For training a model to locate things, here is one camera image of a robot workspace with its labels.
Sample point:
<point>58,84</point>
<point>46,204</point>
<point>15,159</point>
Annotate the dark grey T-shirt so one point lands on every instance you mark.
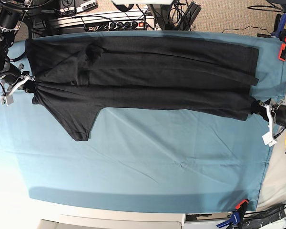
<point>76,78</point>

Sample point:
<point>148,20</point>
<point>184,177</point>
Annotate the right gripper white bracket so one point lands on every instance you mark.
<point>24,82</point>

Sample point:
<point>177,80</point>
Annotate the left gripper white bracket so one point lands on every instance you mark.
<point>268,109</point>

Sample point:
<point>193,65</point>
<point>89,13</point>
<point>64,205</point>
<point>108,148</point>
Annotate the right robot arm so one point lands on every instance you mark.
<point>12,77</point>

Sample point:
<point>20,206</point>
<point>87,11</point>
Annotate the blue orange clamp lower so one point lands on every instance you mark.
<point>236,218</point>

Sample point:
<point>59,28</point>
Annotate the orange black clamp upper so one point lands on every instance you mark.
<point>282,52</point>

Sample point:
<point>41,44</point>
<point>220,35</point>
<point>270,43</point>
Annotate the white tray bottom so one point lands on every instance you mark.
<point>74,222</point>

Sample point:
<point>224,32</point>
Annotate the blue handled clamp top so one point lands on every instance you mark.
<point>279,24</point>

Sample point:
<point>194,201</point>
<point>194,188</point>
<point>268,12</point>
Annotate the teal table cloth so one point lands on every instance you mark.
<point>135,160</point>

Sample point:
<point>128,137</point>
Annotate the white power strip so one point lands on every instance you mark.
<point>142,23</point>

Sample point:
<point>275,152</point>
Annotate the black bag with cables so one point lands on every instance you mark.
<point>266,217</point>

